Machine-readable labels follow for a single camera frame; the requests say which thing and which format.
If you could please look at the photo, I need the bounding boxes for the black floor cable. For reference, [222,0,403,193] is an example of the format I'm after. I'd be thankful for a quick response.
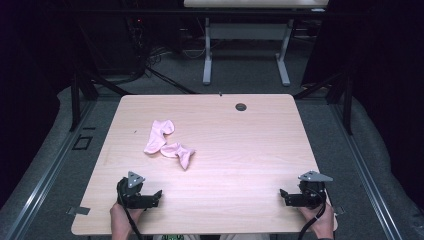
[144,66,198,95]

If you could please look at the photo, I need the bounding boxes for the person's left hand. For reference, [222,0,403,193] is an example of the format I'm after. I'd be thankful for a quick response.
[110,201,145,238]

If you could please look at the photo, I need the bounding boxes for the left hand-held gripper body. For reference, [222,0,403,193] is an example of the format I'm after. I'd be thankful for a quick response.
[116,170,148,210]

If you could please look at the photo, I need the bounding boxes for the pink sock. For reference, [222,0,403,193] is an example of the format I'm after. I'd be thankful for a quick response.
[143,119,176,155]
[159,142,196,171]

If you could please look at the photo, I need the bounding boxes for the white desk with metal legs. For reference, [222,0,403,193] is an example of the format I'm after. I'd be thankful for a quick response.
[183,0,330,87]

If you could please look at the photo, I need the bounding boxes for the dark computer tower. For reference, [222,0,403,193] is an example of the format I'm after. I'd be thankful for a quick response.
[96,14,149,76]

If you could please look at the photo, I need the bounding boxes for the black metal frame stand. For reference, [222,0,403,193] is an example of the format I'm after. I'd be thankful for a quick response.
[293,68,354,136]
[68,13,133,132]

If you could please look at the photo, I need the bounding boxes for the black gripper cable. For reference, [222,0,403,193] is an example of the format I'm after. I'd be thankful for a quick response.
[297,187,327,240]
[116,181,144,240]

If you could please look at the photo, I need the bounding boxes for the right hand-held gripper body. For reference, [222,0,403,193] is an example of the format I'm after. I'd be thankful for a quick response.
[297,170,334,210]

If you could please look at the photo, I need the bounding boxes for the grey metal floor rail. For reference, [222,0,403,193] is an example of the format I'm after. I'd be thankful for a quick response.
[331,103,406,240]
[4,99,98,240]

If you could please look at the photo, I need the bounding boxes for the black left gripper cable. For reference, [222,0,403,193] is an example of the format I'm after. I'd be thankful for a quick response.
[116,181,144,240]

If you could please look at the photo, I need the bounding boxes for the grey metal table bracket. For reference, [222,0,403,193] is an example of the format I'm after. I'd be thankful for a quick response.
[65,206,92,216]

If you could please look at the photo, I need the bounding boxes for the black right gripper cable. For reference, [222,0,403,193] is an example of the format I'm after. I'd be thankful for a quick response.
[297,187,327,240]

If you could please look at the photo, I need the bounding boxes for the person's right hand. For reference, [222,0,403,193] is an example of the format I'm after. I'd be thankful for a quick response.
[297,201,336,240]

